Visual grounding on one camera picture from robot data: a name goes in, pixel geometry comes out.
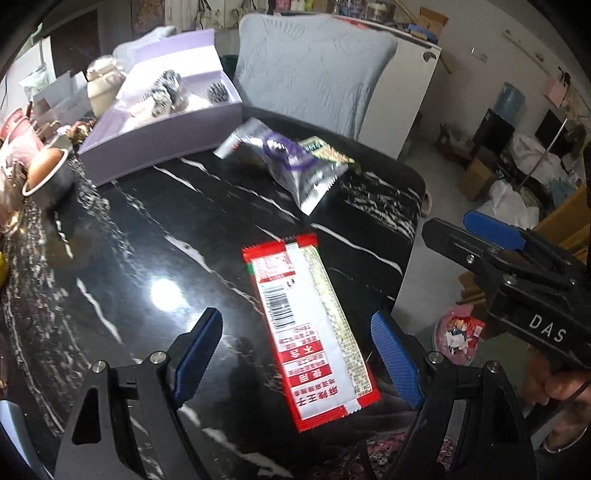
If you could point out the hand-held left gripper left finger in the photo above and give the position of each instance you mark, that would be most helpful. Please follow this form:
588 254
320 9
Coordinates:
194 360

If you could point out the brown cardboard box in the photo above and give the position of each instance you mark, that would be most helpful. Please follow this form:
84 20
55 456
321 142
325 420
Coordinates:
478 180

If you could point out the chair with light blue cover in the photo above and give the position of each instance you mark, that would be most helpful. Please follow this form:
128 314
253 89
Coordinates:
152 37
314 78

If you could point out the black monitor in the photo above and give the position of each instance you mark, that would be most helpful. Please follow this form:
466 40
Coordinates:
494 131

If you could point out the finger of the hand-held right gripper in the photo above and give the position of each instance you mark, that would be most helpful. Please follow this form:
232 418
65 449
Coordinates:
494 228
461 249

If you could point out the cream lidded jug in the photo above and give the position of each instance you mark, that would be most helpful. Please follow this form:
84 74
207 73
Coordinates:
104 92

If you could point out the gingham bow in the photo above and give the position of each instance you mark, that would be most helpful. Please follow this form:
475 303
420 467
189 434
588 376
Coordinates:
217 92

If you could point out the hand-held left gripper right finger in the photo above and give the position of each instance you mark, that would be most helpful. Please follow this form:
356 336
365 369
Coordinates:
397 360

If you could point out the white cabinet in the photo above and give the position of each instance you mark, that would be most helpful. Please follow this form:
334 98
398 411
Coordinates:
415 92

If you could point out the gold candy wrappers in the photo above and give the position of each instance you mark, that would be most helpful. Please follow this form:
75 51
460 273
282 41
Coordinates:
81 131

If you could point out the blue water bottle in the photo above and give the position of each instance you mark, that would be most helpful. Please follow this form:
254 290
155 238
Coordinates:
510 101

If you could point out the pink plastic bag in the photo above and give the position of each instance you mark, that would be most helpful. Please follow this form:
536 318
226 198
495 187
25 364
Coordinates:
21 152

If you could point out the metal bowl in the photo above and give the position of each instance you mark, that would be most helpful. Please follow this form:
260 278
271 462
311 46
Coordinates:
55 189

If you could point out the pink trash bin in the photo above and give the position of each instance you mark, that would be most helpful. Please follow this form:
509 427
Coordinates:
459 334

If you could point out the lavender gift box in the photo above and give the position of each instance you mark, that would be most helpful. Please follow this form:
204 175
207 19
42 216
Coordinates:
138 147

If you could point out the long red and white packet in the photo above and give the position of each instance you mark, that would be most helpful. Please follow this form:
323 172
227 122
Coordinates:
304 332

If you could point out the person's right hand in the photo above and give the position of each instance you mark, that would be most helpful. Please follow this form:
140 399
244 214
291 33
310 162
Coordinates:
565 387

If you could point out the silver and purple snack packet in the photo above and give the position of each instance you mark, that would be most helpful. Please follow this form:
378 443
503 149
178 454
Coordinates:
295 170

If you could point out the green and white packet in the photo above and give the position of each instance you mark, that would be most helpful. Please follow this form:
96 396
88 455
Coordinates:
330 150

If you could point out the orange round fruit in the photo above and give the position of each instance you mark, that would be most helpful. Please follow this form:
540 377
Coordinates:
44 164

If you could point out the white cardboard box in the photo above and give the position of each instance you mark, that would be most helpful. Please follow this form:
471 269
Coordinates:
64 104

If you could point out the gingham plush toy with glasses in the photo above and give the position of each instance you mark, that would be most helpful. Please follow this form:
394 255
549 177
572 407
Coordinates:
159 99

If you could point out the open cardboard box on cabinet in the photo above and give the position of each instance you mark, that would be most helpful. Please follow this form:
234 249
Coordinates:
431 21

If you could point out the white plastic bag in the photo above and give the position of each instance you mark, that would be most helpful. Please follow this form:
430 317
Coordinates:
512 205

